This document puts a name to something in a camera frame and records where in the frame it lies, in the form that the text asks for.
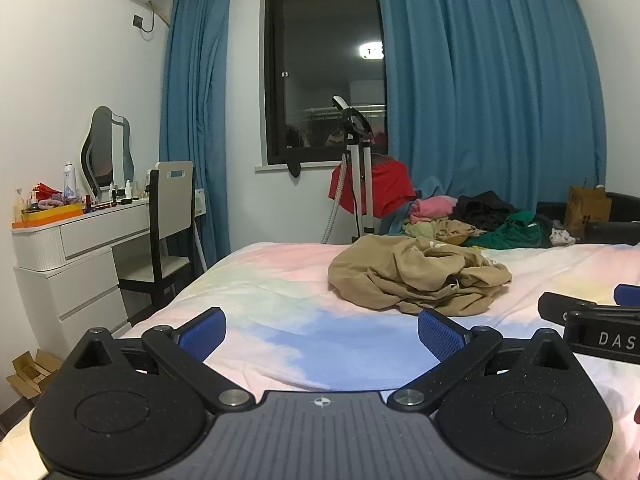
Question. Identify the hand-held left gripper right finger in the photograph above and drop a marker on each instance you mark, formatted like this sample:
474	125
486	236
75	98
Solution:
440	335

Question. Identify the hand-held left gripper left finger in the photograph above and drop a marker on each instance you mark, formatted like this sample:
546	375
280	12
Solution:
205	332

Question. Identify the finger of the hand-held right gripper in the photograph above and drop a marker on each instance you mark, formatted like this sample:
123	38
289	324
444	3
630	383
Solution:
627	294
560	305

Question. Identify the tan garment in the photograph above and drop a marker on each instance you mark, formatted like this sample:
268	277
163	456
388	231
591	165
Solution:
390	275

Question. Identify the black sofa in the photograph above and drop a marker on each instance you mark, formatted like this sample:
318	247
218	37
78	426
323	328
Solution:
615	232

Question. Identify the white patterned garment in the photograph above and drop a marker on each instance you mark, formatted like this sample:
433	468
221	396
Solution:
561	237

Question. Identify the pastel bed sheet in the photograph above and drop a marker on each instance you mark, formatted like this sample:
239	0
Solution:
280	320

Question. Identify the green garment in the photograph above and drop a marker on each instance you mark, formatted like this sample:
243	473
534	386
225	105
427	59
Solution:
510	232

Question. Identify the brown paper bag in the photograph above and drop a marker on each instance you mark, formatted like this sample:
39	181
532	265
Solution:
587	212

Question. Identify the khaki garment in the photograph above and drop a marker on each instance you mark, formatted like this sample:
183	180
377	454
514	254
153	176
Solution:
455	232

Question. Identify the yellow-green garment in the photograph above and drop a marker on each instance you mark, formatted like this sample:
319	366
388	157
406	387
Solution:
422	230

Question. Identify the blue garment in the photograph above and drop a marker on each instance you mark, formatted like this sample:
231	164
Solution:
400	222

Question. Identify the black garment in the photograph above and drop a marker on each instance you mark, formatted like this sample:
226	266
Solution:
482	212

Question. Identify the pink garment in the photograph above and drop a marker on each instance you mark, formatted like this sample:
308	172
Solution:
430	207

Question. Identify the beige black chair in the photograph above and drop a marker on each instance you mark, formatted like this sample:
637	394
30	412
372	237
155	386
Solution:
172	200

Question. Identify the white dressing table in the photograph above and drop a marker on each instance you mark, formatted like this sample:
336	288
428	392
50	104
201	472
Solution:
85	240

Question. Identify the red garment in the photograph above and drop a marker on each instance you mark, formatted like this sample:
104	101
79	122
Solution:
390	190

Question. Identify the group of cosmetic bottles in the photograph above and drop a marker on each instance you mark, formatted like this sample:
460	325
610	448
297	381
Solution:
117	195

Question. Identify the garment steamer stand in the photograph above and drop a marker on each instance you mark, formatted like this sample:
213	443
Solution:
363	185

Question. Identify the cardboard box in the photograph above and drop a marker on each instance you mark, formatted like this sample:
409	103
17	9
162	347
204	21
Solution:
30	375

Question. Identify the black hanging cloth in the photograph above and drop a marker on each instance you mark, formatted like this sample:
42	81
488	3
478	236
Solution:
294	169

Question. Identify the orange box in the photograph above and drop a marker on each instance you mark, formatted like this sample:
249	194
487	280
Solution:
50	215

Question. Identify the white spray bottle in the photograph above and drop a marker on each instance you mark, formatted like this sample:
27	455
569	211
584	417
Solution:
69	185

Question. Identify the wavy vanity mirror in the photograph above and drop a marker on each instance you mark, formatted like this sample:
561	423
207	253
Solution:
102	150

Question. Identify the red cloth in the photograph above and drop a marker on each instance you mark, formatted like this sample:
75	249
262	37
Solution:
47	191

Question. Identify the narrow blue curtain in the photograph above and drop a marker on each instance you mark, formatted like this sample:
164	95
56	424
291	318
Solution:
195	110

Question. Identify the wide blue curtain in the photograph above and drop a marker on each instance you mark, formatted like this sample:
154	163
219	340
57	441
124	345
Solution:
490	85

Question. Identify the black framed window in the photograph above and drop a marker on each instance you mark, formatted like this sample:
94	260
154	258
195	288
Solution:
320	60

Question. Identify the white wall panel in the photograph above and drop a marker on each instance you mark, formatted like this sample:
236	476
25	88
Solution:
201	202

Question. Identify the grey wall socket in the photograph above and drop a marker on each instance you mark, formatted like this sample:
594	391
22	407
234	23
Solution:
138	20

